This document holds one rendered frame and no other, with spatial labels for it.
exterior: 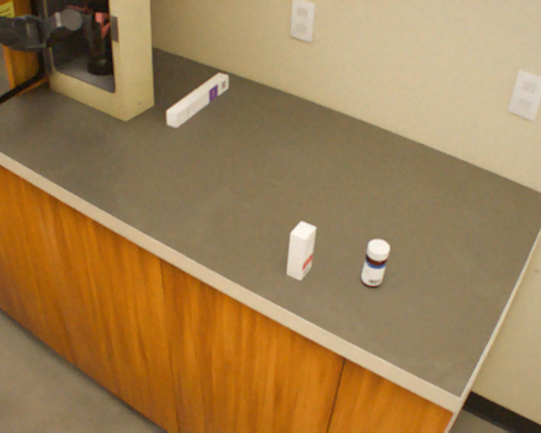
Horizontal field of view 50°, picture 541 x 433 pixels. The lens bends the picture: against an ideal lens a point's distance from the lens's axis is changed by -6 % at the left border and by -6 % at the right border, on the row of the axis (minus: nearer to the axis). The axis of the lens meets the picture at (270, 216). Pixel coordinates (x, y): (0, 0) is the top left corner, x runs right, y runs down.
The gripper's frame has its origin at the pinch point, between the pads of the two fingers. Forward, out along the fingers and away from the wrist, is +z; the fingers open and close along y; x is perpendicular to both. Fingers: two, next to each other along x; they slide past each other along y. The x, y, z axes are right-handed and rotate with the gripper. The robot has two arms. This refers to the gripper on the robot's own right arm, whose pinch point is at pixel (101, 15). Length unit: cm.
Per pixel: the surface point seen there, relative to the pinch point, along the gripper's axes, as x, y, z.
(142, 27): -0.1, -16.2, -1.0
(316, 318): 27, -89, -38
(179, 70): 22.6, -7.1, 24.1
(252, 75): 22.5, -26.9, 34.8
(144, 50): 6.2, -16.1, -0.4
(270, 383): 55, -80, -35
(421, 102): 14, -80, 33
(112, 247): 39, -35, -35
